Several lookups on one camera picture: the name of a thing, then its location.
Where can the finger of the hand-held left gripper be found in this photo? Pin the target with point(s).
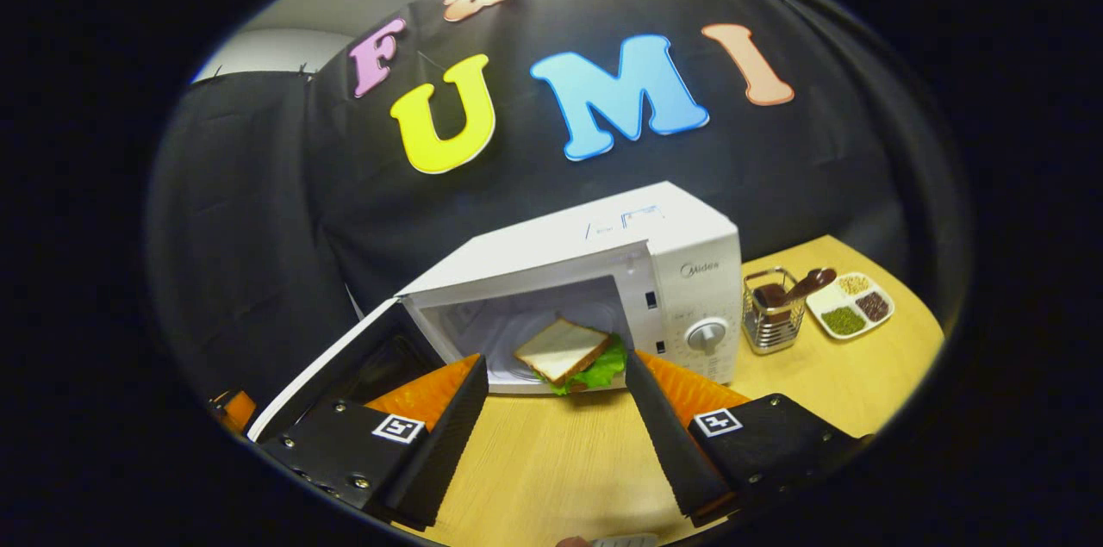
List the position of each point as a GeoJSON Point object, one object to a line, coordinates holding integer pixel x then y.
{"type": "Point", "coordinates": [234, 411]}

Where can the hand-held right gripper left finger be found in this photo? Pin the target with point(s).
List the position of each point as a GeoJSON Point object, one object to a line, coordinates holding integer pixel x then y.
{"type": "Point", "coordinates": [439, 452]}

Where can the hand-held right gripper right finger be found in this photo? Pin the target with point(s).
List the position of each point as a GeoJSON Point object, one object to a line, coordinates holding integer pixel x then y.
{"type": "Point", "coordinates": [672, 452]}

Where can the lettuce sandwich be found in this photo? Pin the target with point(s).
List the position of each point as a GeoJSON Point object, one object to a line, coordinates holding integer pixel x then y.
{"type": "Point", "coordinates": [560, 349]}

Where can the white microwave oven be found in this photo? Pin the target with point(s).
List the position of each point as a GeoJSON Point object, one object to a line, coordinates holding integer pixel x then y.
{"type": "Point", "coordinates": [672, 254]}

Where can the metal utensil holder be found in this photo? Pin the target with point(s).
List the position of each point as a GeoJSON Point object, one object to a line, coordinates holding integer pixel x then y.
{"type": "Point", "coordinates": [771, 327]}

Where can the brown wooden spoon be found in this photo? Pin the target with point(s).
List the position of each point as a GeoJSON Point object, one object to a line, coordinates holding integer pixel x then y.
{"type": "Point", "coordinates": [806, 284]}

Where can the white divided grain dish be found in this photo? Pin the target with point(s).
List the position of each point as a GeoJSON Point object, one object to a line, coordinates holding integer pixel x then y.
{"type": "Point", "coordinates": [849, 310]}

